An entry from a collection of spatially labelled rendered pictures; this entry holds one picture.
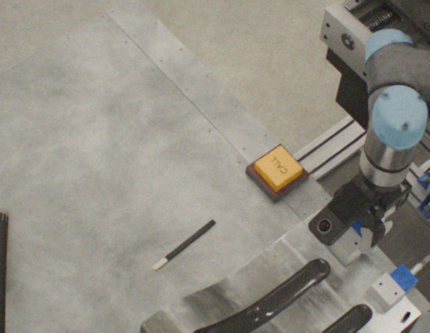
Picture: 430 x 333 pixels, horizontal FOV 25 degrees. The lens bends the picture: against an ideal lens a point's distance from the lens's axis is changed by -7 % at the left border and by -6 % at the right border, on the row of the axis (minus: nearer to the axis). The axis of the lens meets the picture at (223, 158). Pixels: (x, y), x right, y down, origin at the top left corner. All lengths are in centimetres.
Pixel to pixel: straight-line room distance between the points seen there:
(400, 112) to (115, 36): 80
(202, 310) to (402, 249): 99
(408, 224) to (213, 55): 84
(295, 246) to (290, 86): 132
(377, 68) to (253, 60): 157
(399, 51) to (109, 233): 62
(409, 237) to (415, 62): 111
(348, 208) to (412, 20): 44
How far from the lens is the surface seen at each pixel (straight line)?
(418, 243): 244
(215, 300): 155
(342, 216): 144
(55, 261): 169
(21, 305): 166
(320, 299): 158
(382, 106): 130
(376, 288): 157
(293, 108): 284
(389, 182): 140
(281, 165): 174
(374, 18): 183
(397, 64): 137
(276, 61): 293
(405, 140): 131
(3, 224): 170
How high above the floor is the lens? 232
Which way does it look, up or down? 58 degrees down
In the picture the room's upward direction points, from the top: 6 degrees clockwise
